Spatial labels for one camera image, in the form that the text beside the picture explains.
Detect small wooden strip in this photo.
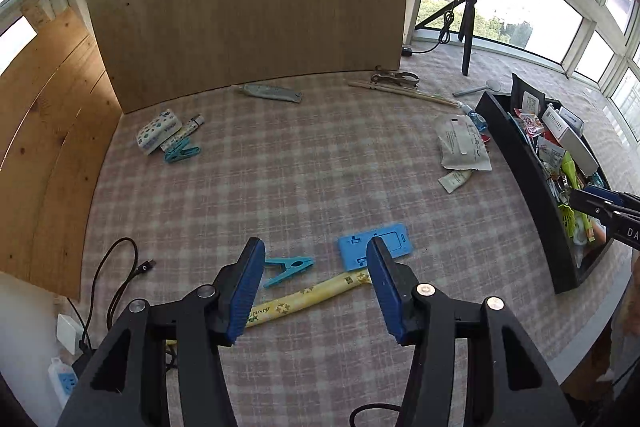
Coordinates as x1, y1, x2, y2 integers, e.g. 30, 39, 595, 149
21, 2, 45, 28

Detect blue phone stand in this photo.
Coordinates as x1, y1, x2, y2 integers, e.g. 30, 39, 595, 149
337, 229, 405, 273

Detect plaid cloth covered desktop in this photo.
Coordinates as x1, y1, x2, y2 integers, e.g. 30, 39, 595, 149
80, 52, 640, 427

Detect white blue power strip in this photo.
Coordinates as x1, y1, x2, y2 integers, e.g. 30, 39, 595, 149
47, 357, 81, 409

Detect small white tube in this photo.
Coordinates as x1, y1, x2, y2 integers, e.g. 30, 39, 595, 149
438, 169, 474, 194

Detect yellow straw packet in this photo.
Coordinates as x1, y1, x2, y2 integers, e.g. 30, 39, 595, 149
165, 269, 373, 348

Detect pine plank board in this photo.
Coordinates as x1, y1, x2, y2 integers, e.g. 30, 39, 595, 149
0, 9, 123, 300

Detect white paper packet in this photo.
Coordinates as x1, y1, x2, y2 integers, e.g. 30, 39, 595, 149
433, 114, 493, 171

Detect white charger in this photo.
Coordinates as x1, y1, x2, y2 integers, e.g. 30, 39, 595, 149
56, 313, 85, 354

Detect black ring light cable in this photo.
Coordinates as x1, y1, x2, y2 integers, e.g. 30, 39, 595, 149
402, 0, 456, 58

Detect light plywood board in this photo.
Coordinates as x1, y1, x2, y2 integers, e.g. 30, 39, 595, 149
81, 0, 410, 115

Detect black power adapter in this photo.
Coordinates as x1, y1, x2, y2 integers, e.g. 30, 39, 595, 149
72, 347, 97, 374

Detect patterned cream tube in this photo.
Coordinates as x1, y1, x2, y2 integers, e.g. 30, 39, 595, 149
160, 114, 206, 152

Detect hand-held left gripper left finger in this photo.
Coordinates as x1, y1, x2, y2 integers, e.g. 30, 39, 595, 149
56, 237, 267, 427

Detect lime green perforated scoop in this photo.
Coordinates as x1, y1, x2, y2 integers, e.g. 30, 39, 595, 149
557, 203, 592, 238

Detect teal plastic clothespin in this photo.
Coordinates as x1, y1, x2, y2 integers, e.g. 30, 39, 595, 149
262, 255, 316, 289
164, 137, 202, 164

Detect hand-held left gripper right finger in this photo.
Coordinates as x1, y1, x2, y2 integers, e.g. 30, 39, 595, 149
366, 236, 576, 427

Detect small white hand mirror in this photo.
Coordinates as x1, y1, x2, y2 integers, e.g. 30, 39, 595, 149
452, 79, 507, 98

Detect metal pliers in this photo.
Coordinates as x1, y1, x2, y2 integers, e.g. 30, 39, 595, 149
371, 66, 420, 88

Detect grey utility knife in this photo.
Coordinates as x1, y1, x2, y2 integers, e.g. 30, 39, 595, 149
236, 83, 304, 104

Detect black usb cable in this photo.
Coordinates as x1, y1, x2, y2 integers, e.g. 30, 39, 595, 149
102, 237, 157, 333

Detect small blue clear bottle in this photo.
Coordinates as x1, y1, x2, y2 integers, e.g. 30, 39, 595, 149
459, 103, 489, 134

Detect lime green plastic item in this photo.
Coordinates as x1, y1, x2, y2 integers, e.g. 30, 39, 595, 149
560, 151, 586, 188

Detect black packet white label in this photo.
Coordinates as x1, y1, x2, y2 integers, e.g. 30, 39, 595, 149
512, 74, 547, 118

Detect white cardboard box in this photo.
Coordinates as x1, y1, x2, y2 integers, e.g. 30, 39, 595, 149
542, 104, 599, 175

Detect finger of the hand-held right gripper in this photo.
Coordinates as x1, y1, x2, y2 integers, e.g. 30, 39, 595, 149
581, 183, 640, 208
569, 189, 632, 233

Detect wooden chopstick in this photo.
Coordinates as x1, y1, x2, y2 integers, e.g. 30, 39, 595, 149
348, 80, 458, 108

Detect black storage box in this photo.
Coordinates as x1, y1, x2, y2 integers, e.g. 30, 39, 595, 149
474, 73, 616, 295

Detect patterned tissue pack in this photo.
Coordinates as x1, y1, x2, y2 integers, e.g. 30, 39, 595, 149
136, 108, 183, 156

